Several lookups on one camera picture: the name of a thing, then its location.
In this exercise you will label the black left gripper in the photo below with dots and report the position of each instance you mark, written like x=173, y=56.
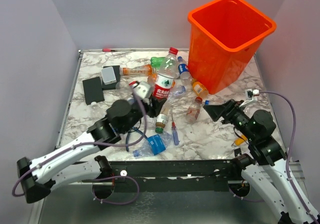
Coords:
x=157, y=105

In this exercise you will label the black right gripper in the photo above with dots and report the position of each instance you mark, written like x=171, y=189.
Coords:
x=227, y=109

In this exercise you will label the Starbucks coffee bottle green cap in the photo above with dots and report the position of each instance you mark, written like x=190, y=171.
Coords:
x=162, y=118

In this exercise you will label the clear red-cap printed bottle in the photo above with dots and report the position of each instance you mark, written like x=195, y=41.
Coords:
x=194, y=110

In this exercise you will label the red label water bottle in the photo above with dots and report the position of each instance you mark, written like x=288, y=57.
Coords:
x=166, y=75

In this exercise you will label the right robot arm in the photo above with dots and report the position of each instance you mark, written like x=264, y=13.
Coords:
x=265, y=168

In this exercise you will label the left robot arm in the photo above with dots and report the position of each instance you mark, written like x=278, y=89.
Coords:
x=40, y=176

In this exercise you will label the Pepsi bottle beside bin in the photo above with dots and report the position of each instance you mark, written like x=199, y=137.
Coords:
x=184, y=72

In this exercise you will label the orange plastic bin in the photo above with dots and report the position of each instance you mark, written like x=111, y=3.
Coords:
x=225, y=34

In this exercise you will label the Pepsi bottle right side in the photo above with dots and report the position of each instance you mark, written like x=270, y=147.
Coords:
x=214, y=102

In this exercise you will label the large orange label jug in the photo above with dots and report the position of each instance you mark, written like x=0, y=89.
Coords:
x=151, y=80

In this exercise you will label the crushed clear blue-cap bottle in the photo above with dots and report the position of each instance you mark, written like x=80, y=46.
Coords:
x=177, y=92

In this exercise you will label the small orange juice bottle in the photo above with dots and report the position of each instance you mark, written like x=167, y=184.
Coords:
x=199, y=89

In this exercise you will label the tall orange label tea bottle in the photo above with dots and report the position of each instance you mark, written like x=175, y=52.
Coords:
x=142, y=70

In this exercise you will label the yellow utility knife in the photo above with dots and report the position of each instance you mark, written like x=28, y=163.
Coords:
x=240, y=140

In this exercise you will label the clear jar metal lid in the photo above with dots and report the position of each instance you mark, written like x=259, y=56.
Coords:
x=123, y=89

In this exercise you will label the crushed blue label water bottle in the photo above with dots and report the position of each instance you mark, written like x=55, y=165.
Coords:
x=154, y=145

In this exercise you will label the red blue screwdriver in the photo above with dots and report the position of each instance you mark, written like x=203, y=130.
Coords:
x=174, y=131

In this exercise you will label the green plastic bottle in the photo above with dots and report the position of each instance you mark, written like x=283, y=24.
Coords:
x=156, y=62

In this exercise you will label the black flat block rear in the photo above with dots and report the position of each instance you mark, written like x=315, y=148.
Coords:
x=118, y=76

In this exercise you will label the black flat block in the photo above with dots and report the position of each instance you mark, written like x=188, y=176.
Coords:
x=93, y=91
x=118, y=76

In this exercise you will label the white box device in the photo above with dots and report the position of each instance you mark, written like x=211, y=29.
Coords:
x=108, y=75

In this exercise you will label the clear white-cap bottle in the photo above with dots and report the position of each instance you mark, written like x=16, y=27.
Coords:
x=97, y=112

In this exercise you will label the black flat block front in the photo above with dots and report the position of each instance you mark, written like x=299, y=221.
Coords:
x=93, y=91

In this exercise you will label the red marker pen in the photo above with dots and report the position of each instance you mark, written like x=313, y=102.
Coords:
x=107, y=50

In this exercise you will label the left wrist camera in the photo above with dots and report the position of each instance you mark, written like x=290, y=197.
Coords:
x=142, y=89

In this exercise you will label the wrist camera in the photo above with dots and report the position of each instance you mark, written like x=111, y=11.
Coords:
x=142, y=89
x=251, y=97

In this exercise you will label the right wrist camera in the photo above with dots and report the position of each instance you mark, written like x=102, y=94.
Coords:
x=251, y=97

